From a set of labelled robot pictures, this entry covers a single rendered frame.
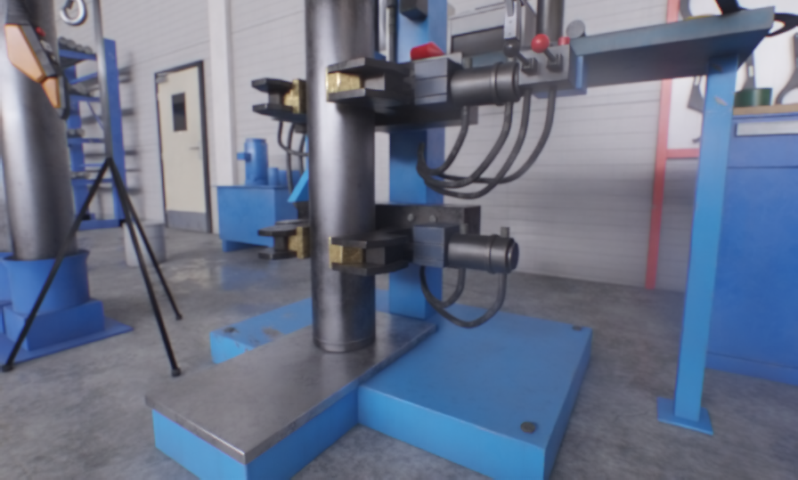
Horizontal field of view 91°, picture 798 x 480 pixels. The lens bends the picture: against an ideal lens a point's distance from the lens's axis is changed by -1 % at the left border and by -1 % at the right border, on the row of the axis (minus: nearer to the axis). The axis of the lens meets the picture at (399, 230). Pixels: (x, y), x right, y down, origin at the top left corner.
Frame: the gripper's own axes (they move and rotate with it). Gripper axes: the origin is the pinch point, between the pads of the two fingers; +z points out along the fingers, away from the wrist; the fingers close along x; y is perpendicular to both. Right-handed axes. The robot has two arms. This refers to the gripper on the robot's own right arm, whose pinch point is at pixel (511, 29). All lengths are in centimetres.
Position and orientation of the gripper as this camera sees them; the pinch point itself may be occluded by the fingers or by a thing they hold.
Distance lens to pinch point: 97.5
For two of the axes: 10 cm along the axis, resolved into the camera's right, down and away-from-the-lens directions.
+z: 0.0, 9.9, 1.3
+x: 5.3, -1.1, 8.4
